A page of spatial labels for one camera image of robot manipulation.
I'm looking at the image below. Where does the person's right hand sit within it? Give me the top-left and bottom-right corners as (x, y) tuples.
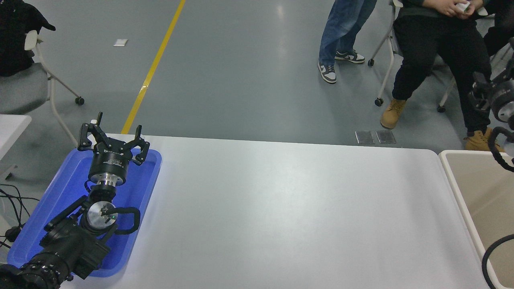
(426, 0), (458, 17)

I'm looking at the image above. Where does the black jacket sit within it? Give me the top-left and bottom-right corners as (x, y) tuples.
(0, 0), (56, 77)

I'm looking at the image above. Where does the grey seat wheeled chair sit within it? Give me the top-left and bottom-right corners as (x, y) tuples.
(0, 30), (86, 147)

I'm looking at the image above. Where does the blue plastic tray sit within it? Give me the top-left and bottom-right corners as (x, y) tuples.
(7, 148), (162, 278)

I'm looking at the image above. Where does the person's left hand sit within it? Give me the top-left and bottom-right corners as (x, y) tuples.
(458, 0), (484, 18)

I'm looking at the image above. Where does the person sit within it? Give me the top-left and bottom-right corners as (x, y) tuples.
(484, 0), (514, 57)
(381, 0), (504, 152)
(318, 0), (377, 84)

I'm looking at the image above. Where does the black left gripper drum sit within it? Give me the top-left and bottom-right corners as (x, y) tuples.
(88, 145), (134, 179)

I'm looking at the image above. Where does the black cable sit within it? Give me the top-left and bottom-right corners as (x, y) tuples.
(0, 191), (29, 229)
(0, 184), (41, 203)

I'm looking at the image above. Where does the white frame wheeled chair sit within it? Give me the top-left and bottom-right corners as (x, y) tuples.
(367, 0), (514, 114)

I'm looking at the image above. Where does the large pale bin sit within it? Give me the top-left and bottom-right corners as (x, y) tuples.
(439, 150), (514, 289)

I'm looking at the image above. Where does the black power plug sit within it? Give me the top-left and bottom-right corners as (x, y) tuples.
(4, 226), (22, 243)

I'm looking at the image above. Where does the small white side table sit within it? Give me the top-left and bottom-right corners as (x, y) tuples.
(0, 114), (33, 179)

